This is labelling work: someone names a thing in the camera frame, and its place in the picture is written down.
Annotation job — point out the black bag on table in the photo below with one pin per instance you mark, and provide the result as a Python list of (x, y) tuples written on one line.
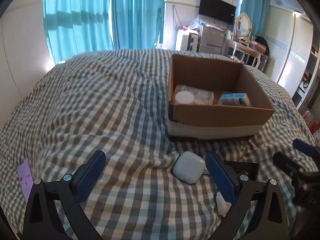
[(262, 43)]

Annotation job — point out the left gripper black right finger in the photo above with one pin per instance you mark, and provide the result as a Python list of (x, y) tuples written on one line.
[(269, 220)]

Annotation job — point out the teal curtain middle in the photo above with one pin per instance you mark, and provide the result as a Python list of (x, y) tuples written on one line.
[(137, 24)]

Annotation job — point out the white dressing table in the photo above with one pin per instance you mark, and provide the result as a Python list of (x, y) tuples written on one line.
[(252, 54)]

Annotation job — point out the clear jar of floss picks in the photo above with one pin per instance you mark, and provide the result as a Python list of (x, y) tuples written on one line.
[(192, 96)]

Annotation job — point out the grey white checkered bedspread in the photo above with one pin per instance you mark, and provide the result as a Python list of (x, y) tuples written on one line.
[(116, 102)]

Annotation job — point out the blue white tissue pack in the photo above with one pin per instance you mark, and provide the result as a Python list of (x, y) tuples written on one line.
[(234, 99)]

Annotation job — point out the brown cardboard box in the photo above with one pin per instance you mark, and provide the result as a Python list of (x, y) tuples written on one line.
[(209, 122)]

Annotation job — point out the oval vanity mirror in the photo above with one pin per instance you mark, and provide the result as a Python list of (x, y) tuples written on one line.
[(243, 25)]

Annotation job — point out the teal curtain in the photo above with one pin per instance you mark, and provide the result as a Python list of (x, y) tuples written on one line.
[(258, 12), (72, 27), (137, 24)]

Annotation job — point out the teal curtain left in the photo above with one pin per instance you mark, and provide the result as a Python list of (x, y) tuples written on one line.
[(72, 27)]

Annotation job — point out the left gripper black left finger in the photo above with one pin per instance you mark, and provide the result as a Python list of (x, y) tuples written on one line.
[(41, 219)]

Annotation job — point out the black wall television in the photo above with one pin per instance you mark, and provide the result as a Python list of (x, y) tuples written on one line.
[(218, 10)]

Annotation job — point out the white suitcase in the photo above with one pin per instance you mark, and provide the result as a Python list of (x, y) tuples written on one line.
[(187, 40)]

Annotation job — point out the silver mini fridge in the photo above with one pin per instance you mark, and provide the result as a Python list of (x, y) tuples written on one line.
[(211, 40)]

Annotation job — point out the white wardrobe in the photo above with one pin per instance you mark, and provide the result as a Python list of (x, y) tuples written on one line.
[(289, 35)]

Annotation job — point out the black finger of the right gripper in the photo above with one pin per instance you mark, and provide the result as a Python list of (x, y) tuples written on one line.
[(287, 165), (305, 148)]

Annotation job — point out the purple phone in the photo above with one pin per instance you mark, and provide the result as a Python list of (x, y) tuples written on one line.
[(25, 178)]

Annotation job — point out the teal curtain right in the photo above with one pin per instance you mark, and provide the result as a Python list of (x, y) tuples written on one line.
[(258, 12)]

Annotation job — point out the pale blue earbuds case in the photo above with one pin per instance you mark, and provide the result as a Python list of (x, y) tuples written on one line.
[(189, 167)]

